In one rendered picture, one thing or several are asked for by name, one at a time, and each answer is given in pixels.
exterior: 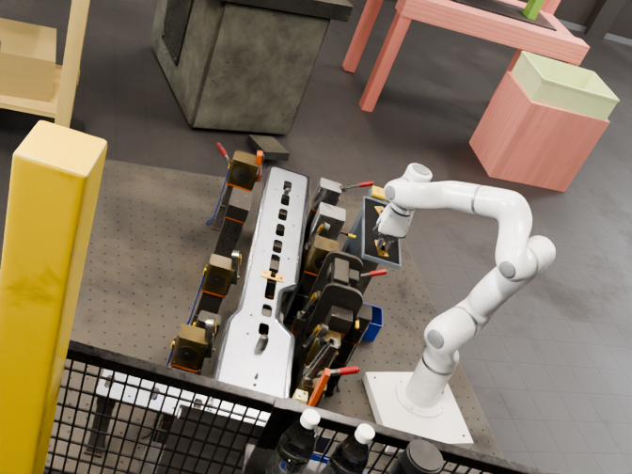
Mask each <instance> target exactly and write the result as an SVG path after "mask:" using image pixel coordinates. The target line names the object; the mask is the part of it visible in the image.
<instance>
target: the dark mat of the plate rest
mask: <svg viewBox="0 0 632 474"><path fill-rule="evenodd" d="M375 206H381V207H384V209H385V208H386V206H387V205H386V204H383V203H380V202H376V201H373V200H370V199H367V198H365V254H366V255H369V256H372V257H375V258H378V259H381V260H384V261H390V262H393V263H396V264H400V263H399V246H398V240H396V241H395V242H394V243H392V244H391V246H390V248H389V249H388V250H387V253H388V258H386V257H381V256H379V255H378V252H377V248H376V244H375V240H377V241H378V239H379V235H378V234H377V233H375V232H373V228H374V227H375V226H376V223H377V220H378V218H379V217H380V215H379V213H378V212H377V211H376V209H375V208H374V207H375Z"/></svg>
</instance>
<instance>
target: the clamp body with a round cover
mask: <svg viewBox="0 0 632 474"><path fill-rule="evenodd" d="M333 250H339V243H338V242H337V241H334V240H330V239H327V238H324V237H322V236H319V235H316V236H315V238H314V241H313V243H312V245H311V248H310V250H309V252H308V255H307V257H306V260H305V269H304V271H303V274H302V275H301V277H300V280H299V285H298V287H297V289H296V290H294V291H293V293H292V296H291V299H290V301H289V304H288V306H287V307H285V308H284V312H283V314H284V318H283V323H286V324H292V323H293V320H294V318H295V316H296V314H297V311H298V310H299V311H301V310H302V309H303V308H304V307H305V305H306V304H307V303H308V301H309V300H308V296H309V294H310V292H311V289H312V287H313V285H314V283H315V280H316V278H317V276H318V275H319V272H320V270H321V268H322V266H323V263H324V260H325V258H326V255H327V254H328V253H329V252H330V251H333Z"/></svg>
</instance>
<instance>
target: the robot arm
mask: <svg viewBox="0 0 632 474"><path fill-rule="evenodd" d="M431 178H432V173H431V171H430V170H429V169H428V168H427V167H425V166H422V165H420V164H410V165H409V166H408V168H407V169H406V171H405V173H404V174H403V176H402V177H401V178H399V179H397V180H393V181H391V182H389V183H387V184H386V186H385V188H384V194H385V197H386V199H387V200H388V201H390V203H389V204H388V205H387V206H386V208H385V209H384V210H383V212H382V213H381V215H380V217H379V218H378V220H377V223H376V226H375V227H374V228H373V232H375V233H377V234H378V235H379V239H378V241H377V246H378V249H379V250H380V249H381V248H382V246H383V245H384V246H385V251H387V250H388V249H389V248H390V246H391V244H392V243H394V242H395V241H396V240H399V239H403V238H405V237H406V232H407V231H408V229H409V226H410V223H411V220H412V217H413V213H414V211H415V210H416V209H453V210H456V211H461V212H465V213H474V214H477V215H482V216H487V217H492V218H496V220H497V221H498V222H499V231H498V242H497V247H496V264H497V267H495V268H494V269H493V270H492V271H491V272H490V273H489V274H487V275H486V276H485V277H484V278H483V279H482V280H481V281H480V282H479V283H478V284H477V285H476V287H475V288H474V289H473V290H472V291H471V293H470V294H469V296H468V297H467V298H466V299H465V300H463V301H462V302H460V303H459V304H458V305H456V306H455V307H453V308H451V309H449V310H447V311H445V312H444V313H442V314H440V315H439V316H437V317H435V318H434V319H433V320H432V321H431V322H430V323H429V324H428V325H427V327H426V329H425V331H424V339H425V341H426V343H427V346H426V348H425V350H424V352H423V354H422V356H421V358H420V360H419V363H418V365H417V367H416V369H415V371H414V373H413V374H409V375H406V376H404V377H402V378H401V379H400V380H399V382H398V383H397V386H396V389H395V390H396V396H397V399H398V401H399V402H400V404H401V405H402V406H403V407H404V408H405V409H406V410H407V411H409V412H410V413H412V414H414V415H416V416H418V417H421V418H427V419H430V418H435V417H438V416H439V415H441V414H442V413H443V412H444V410H445V408H446V405H447V399H446V396H445V393H444V388H445V387H446V385H447V383H448V382H449V380H450V378H451V376H452V374H453V372H454V370H455V368H456V366H457V364H458V362H459V352H458V349H459V347H460V346H462V345H463V344H465V343H466V342H468V341H469V340H471V339H473V338H474V337H476V336H477V335H478V334H480V333H481V332H482V331H483V330H484V328H485V327H486V326H487V325H488V323H489V321H490V320H491V318H492V317H493V315H494V313H495V312H496V311H497V310H498V309H499V308H500V307H501V306H502V305H504V304H505V303H506V302H507V301H508V300H509V299H510V298H511V297H512V296H514V295H515V294H516V293H517V292H519V291H520V290H521V289H522V288H524V287H525V286H526V285H527V284H529V283H530V282H531V281H532V280H533V279H534V278H536V277H537V276H538V275H540V274H541V273H542V272H543V271H544V270H545V269H546V268H547V267H548V266H549V265H550V264H551V263H552V262H553V260H554V259H555V257H556V249H555V246H554V245H553V244H552V242H551V241H550V240H548V239H547V238H546V237H543V236H533V237H530V238H529V233H530V230H531V226H532V215H531V211H530V208H529V204H528V203H527V202H526V200H525V199H524V198H523V197H522V196H521V195H520V194H518V193H516V192H515V191H511V190H506V189H501V188H496V187H490V186H484V185H478V184H473V183H467V182H454V181H447V182H430V180H431ZM387 234H389V235H390V236H389V237H387V240H386V242H385V237H386V235H387ZM384 243H385V244H384Z"/></svg>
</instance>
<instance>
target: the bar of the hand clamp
mask: <svg viewBox="0 0 632 474"><path fill-rule="evenodd" d="M323 345H324V347H323V349H322V350H321V351H320V353H319V354H317V356H316V357H315V358H314V360H313V361H312V362H311V364H310V365H309V366H308V368H307V369H306V371H305V372H304V373H303V376H304V375H306V373H307V372H308V375H307V376H306V377H308V378H311V379H314V378H315V377H316V375H317V374H318V373H319V371H320V370H321V369H322V367H323V366H324V365H325V363H326V362H327V361H328V359H329V358H330V357H331V356H332V355H333V354H334V353H335V351H340V349H341V348H340V347H339V346H338V340H337V339H334V338H332V337H331V338H330V339H329V340H327V341H325V338H324V337H323V336H321V337H320V338H319V340H318V346H320V347H321V346H323ZM306 377H305V378H306Z"/></svg>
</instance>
